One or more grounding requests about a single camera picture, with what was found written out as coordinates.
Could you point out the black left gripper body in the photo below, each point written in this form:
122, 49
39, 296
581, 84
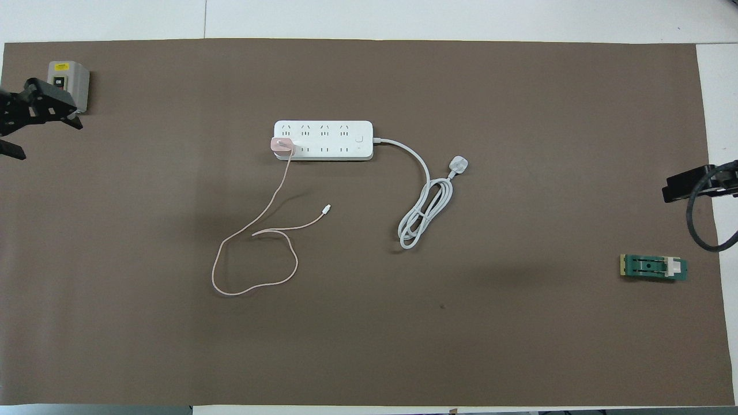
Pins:
34, 106

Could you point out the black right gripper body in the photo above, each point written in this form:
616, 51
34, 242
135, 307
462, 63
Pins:
726, 181

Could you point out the pink charger block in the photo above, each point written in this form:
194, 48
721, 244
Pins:
281, 145

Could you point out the white power strip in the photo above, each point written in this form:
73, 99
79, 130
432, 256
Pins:
334, 141

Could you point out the brown table mat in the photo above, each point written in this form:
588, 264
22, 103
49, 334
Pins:
519, 317

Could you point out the grey on-off switch box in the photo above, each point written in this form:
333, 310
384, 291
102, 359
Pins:
79, 80

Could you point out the green knife switch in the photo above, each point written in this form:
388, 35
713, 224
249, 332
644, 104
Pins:
648, 266

